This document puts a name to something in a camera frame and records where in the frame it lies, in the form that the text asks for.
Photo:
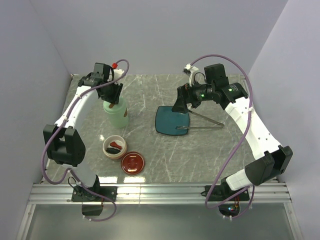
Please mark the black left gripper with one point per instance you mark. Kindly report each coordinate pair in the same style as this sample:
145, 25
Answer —
115, 98

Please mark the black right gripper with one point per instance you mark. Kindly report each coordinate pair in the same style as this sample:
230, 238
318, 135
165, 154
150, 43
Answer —
180, 105

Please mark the black spiky toy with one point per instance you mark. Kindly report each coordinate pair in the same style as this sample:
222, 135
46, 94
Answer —
112, 151

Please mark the red round lid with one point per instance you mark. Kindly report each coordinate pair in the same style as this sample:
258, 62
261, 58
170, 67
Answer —
132, 163

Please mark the green round lid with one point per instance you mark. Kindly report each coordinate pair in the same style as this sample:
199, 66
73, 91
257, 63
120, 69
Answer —
118, 109

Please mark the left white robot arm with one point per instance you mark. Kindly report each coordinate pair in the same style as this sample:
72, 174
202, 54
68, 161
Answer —
63, 142

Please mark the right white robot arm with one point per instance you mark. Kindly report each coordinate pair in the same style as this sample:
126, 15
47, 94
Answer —
270, 157

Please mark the green cylindrical lunch container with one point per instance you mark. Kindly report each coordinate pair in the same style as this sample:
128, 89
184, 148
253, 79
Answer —
118, 121

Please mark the teal square plate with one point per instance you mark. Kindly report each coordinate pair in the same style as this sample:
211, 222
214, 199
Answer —
171, 123

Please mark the cream inner bowl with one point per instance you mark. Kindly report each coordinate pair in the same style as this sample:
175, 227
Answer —
119, 140

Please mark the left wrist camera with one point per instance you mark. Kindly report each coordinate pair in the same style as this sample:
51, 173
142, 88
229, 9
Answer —
117, 72

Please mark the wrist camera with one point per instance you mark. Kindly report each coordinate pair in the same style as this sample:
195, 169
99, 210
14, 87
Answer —
191, 72
117, 72

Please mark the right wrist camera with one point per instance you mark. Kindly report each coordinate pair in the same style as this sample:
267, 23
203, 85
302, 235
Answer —
191, 72

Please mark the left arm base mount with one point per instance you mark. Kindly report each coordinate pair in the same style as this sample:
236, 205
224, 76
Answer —
92, 204

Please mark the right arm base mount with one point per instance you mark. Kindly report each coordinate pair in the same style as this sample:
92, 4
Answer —
222, 192

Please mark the aluminium rail frame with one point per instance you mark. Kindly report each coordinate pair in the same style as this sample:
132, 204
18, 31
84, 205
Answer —
164, 201

